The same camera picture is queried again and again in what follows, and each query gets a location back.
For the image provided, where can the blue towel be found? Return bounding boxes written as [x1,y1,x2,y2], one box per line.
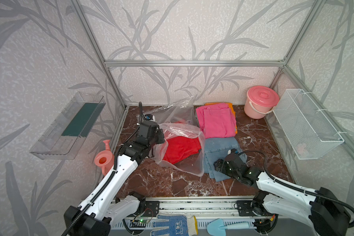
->
[204,137,242,182]

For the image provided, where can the red garment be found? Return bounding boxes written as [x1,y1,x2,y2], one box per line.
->
[163,136,201,164]

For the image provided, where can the clear plastic vacuum bag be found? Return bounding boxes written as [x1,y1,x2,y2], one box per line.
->
[147,96,205,177]

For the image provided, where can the pink garment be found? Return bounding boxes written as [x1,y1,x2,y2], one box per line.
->
[196,103,237,139]

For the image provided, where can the orange trousers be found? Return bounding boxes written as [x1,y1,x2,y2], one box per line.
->
[205,102,238,134]

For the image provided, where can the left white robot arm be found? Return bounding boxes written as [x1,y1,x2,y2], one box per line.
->
[62,104,165,236]

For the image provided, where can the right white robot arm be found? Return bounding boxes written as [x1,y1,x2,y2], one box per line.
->
[213,148,354,236]

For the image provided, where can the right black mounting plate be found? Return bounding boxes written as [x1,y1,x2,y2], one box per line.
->
[234,200,266,216]

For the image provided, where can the black mounting plate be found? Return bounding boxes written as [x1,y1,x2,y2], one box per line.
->
[134,200,160,217]
[234,200,266,216]

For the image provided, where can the pink watering can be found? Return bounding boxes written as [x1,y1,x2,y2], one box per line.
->
[94,140,115,176]

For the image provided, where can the light blue toy shovel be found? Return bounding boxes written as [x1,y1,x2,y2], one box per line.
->
[206,219,252,236]

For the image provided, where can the pink lidded bucket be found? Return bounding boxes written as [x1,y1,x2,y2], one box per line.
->
[244,86,280,120]

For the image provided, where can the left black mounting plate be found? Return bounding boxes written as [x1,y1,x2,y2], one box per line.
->
[134,200,160,217]

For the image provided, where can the blue dotted work glove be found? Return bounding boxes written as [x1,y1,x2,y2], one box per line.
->
[150,214,199,236]

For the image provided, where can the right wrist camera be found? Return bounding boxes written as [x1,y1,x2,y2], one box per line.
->
[229,148,240,155]

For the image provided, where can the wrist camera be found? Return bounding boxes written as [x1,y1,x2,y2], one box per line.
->
[229,148,240,155]
[143,114,156,122]

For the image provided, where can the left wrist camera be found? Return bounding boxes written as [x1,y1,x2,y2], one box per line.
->
[143,114,156,122]

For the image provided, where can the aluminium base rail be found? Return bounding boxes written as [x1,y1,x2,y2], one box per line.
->
[72,196,325,222]

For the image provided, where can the white wire mesh basket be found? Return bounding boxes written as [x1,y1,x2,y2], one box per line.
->
[273,88,344,160]

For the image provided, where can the clear plastic wall shelf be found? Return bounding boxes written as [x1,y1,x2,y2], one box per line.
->
[29,92,106,160]

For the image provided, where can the aluminium frame crossbar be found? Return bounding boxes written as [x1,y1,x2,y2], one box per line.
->
[104,60,284,67]

